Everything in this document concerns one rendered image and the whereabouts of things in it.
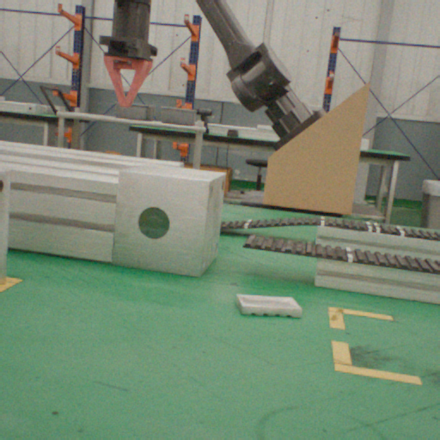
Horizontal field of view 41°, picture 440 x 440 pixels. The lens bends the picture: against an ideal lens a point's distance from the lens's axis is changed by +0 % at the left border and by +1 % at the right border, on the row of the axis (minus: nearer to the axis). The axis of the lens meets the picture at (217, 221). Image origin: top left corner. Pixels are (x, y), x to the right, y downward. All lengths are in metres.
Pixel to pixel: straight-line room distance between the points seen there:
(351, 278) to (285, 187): 0.55
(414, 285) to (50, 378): 0.37
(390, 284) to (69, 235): 0.32
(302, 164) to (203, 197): 0.58
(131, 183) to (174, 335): 0.20
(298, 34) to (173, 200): 7.82
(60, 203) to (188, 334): 0.23
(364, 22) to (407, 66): 0.80
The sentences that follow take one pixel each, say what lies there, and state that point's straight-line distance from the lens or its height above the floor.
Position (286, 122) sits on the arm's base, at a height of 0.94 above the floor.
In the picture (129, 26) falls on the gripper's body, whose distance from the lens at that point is 0.94.
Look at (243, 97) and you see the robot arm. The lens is 1.20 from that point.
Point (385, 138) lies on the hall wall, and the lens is 8.32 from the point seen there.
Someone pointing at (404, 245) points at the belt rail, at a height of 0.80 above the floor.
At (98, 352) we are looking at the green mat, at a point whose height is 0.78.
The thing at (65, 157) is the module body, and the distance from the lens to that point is 0.80.
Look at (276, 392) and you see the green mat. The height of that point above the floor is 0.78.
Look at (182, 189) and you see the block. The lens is 0.56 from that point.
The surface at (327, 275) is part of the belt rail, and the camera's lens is 0.60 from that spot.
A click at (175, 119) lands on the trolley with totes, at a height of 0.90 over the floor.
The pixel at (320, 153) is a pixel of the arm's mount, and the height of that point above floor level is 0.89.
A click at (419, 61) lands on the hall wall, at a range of 8.45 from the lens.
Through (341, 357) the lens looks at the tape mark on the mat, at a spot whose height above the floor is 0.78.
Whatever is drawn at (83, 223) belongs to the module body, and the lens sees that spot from 0.61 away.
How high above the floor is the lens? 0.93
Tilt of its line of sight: 10 degrees down
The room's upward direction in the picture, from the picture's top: 6 degrees clockwise
